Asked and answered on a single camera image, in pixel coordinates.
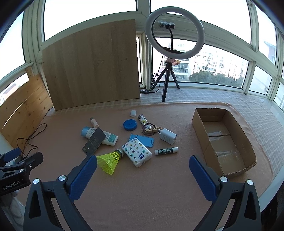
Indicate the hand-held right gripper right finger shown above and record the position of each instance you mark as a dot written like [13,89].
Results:
[202,175]

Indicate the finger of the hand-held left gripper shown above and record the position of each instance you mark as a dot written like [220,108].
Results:
[10,155]
[33,160]

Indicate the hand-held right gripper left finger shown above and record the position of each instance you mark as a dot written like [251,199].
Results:
[84,175]

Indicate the yellow shuttlecock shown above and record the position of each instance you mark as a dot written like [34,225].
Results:
[108,162]

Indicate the dark grey card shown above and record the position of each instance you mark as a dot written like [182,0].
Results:
[94,141]

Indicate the brown cardboard box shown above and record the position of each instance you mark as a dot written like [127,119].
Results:
[224,144]

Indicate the green lip balm tube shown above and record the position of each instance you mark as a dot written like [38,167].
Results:
[166,151]

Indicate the white lotion bottle blue cap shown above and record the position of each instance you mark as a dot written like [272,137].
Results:
[111,138]

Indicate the star print tissue pack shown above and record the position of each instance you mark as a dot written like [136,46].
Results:
[136,152]

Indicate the blue folding phone stand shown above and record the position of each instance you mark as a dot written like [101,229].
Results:
[147,141]

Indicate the pine wood panel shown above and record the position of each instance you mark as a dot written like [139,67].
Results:
[22,111]

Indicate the white charger plug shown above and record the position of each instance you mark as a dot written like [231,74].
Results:
[168,136]

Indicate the small peach bottle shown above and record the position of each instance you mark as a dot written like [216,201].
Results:
[94,122]

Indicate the pink fleece blanket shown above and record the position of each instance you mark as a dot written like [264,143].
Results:
[144,200]

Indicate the wooden clothespin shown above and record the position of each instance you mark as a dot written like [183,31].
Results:
[153,130]

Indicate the blue round tape measure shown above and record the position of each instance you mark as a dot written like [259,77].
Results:
[130,124]

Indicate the small white eraser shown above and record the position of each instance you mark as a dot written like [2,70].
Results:
[133,113]

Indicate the patterned white lighter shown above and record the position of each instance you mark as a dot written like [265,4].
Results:
[143,121]

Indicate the green trees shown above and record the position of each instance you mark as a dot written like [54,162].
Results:
[217,78]

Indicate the black inline remote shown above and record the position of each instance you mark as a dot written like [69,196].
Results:
[144,91]

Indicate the light wooden board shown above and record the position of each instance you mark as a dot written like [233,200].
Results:
[88,66]

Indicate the apartment buildings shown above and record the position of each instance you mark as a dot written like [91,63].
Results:
[210,62]

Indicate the crumpled brown tape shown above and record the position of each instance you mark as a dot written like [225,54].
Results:
[174,61]

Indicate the black webcam on gooseneck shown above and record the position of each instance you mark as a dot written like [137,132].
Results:
[166,24]

